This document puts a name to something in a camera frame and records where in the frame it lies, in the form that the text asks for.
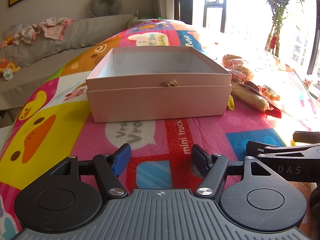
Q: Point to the grey neck pillow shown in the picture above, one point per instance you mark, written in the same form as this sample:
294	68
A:
106	3

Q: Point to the red snack packet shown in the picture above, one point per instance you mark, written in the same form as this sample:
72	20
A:
275	110

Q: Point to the yellow-green snack packet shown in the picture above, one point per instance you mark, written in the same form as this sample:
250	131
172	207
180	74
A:
231	103

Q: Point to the pink floral clothes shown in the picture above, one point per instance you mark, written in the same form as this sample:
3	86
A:
47	28

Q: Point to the swirl roll cake packet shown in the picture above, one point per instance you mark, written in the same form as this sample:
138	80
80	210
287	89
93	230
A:
251	85

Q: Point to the breadstick pack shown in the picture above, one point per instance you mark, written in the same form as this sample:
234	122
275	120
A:
247	97

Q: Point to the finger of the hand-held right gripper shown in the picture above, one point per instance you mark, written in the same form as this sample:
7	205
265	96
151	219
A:
260	148
306	136

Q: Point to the small yellow plush toy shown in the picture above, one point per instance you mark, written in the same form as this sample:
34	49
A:
6	42

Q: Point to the orange plush toy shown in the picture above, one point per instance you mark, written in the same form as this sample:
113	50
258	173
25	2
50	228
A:
10	68

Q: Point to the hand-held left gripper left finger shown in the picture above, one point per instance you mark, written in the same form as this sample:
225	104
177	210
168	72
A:
122	158

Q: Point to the pink cardboard box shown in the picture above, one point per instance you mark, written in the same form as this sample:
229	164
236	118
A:
160	102

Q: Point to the black window frame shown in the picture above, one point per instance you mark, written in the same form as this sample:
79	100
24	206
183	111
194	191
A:
207	12

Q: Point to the colourful cartoon play mat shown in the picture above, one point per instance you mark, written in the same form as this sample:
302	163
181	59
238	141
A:
62	120

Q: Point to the small white cake packet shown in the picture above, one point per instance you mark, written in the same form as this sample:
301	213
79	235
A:
271	92

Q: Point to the tall green potted plant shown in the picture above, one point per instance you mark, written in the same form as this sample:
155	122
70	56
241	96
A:
277	12

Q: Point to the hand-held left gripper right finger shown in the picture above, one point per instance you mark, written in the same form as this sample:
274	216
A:
200	158

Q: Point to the clear bread packet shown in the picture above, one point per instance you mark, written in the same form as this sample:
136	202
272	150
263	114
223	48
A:
236	60

